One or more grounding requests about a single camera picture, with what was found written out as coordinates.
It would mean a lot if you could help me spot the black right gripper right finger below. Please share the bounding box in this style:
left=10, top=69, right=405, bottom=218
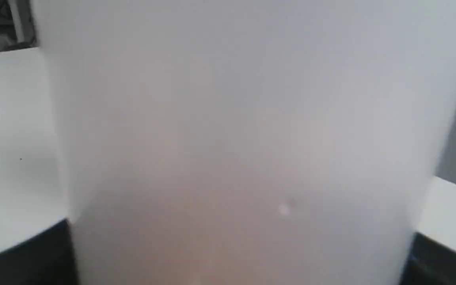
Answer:
left=400, top=234, right=456, bottom=285

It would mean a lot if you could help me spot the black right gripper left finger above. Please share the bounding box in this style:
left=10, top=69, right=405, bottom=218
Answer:
left=0, top=219, right=78, bottom=285

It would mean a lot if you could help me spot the clear plastic squeeze bottle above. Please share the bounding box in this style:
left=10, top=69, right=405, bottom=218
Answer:
left=33, top=0, right=456, bottom=285

